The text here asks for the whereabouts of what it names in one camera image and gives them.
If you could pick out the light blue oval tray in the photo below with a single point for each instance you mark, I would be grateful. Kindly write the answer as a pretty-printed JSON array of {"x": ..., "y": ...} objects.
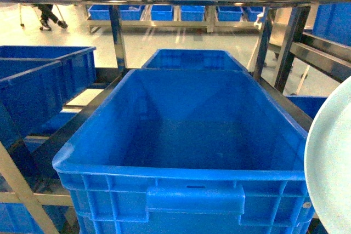
[{"x": 327, "y": 161}]

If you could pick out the blue crate behind front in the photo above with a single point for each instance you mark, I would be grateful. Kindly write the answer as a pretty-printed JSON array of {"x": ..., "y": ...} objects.
[{"x": 193, "y": 59}]

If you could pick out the large blue crate front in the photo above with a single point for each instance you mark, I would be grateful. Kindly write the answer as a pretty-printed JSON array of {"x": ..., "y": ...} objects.
[{"x": 184, "y": 151}]

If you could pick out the blue crate left far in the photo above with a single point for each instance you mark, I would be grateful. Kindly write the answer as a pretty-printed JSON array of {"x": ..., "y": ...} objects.
[{"x": 77, "y": 70}]

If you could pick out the blue crate left near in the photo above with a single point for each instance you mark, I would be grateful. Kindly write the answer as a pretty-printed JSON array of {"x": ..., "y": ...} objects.
[{"x": 30, "y": 96}]

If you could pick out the stainless steel shelf frame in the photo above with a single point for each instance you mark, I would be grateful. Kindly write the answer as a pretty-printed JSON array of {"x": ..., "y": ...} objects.
[{"x": 36, "y": 184}]

